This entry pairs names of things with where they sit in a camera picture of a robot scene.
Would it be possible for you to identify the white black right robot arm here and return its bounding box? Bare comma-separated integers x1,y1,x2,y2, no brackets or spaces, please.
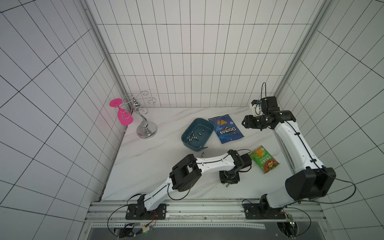
242,97,336,210

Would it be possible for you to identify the blue Doritos chip bag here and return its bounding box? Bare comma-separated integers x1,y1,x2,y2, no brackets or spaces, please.
209,115,244,144

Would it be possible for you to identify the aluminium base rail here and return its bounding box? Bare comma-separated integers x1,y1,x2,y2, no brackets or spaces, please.
85,199,327,231

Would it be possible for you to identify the teal plastic storage box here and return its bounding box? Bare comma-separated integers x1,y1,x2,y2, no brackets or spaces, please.
181,118,214,152

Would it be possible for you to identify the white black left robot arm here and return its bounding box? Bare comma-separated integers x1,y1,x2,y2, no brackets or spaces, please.
137,150,252,216

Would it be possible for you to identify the chrome lamp with pink shades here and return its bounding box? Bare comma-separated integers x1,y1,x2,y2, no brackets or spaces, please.
109,91,158,139

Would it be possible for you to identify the green orange snack bag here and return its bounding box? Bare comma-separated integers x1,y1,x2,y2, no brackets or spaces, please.
249,146,280,174

